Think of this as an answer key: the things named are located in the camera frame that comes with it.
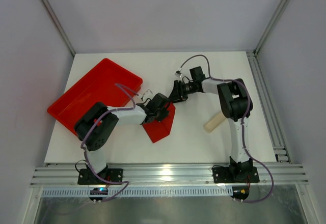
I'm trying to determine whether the red paper napkin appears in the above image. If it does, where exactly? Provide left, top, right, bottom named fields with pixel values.
left=143, top=103, right=176, bottom=143

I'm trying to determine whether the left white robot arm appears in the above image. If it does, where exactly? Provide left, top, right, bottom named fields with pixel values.
left=74, top=93, right=175, bottom=185

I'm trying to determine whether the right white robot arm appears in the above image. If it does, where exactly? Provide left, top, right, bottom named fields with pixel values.
left=169, top=67, right=253, bottom=182

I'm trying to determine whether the cream utensil case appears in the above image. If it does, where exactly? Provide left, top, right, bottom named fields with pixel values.
left=203, top=112, right=226, bottom=133

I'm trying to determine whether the red plastic tray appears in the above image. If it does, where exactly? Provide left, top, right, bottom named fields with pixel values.
left=47, top=58, right=143, bottom=134

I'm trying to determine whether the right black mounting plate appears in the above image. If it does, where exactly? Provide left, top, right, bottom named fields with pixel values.
left=212, top=165, right=260, bottom=183

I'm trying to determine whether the black mounting plate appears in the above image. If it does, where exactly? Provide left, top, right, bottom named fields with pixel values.
left=77, top=167, right=123, bottom=185
left=212, top=165, right=260, bottom=183

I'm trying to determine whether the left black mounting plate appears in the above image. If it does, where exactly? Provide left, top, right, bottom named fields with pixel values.
left=77, top=167, right=123, bottom=185

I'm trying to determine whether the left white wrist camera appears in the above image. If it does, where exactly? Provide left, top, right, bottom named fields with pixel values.
left=140, top=89, right=154, bottom=101

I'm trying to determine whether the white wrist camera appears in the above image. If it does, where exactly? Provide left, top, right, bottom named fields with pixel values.
left=175, top=68, right=183, bottom=78
left=140, top=89, right=154, bottom=101

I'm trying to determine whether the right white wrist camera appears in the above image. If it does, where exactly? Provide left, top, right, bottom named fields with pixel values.
left=175, top=68, right=183, bottom=78

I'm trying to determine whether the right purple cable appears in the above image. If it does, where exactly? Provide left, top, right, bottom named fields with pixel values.
left=178, top=54, right=276, bottom=204

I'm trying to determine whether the purple cable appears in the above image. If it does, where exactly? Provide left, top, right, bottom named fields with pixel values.
left=80, top=82, right=141, bottom=204
left=178, top=54, right=276, bottom=204

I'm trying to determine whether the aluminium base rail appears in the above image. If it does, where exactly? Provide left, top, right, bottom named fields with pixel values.
left=30, top=162, right=309, bottom=188

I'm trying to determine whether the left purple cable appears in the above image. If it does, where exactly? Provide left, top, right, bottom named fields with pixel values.
left=80, top=82, right=141, bottom=204

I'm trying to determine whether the right aluminium side rail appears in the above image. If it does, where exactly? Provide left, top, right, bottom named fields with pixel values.
left=246, top=51, right=292, bottom=164

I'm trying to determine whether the slotted white cable duct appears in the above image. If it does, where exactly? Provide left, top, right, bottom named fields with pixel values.
left=41, top=185, right=233, bottom=198

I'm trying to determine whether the right aluminium frame post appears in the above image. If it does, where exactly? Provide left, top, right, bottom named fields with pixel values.
left=253, top=0, right=291, bottom=56

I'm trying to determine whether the aluminium frame post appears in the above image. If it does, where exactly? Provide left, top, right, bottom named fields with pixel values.
left=253, top=0, right=291, bottom=56
left=40, top=0, right=76, bottom=57

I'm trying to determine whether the left aluminium frame post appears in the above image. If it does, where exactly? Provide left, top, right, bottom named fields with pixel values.
left=40, top=0, right=76, bottom=57

